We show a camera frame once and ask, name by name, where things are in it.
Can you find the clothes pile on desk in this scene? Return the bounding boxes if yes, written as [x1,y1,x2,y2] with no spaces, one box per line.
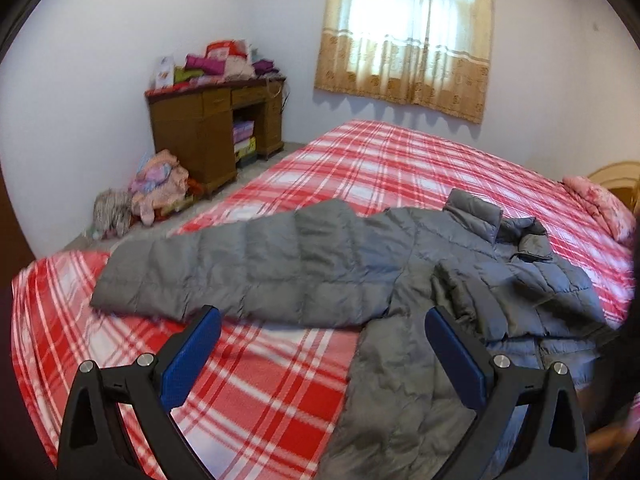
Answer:
[174,40,282,87]

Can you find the red plaid bed sheet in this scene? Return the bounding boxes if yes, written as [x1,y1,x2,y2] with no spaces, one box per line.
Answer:
[11,120,632,479]

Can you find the boxes under desk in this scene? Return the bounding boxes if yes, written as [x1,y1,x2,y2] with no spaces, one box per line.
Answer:
[232,120,257,168]

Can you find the white card on desk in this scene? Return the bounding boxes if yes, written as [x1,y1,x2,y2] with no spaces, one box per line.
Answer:
[153,55,176,90]

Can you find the cream wooden headboard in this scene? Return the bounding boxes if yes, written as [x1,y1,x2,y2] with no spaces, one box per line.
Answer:
[588,160,640,214]

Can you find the beige window curtain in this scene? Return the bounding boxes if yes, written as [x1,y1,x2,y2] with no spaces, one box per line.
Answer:
[314,0,494,125]

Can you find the brown wooden desk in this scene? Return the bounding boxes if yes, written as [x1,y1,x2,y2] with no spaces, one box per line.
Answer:
[145,76,285,194]

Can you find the clothes pile on floor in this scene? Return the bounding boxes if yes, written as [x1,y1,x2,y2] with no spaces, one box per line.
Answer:
[89,150,205,240]

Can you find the pink floral folded blanket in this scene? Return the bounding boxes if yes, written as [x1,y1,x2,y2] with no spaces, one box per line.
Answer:
[562,176,636,247]

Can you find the grey puffer jacket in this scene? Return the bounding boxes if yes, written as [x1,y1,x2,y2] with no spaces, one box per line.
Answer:
[91,190,614,479]

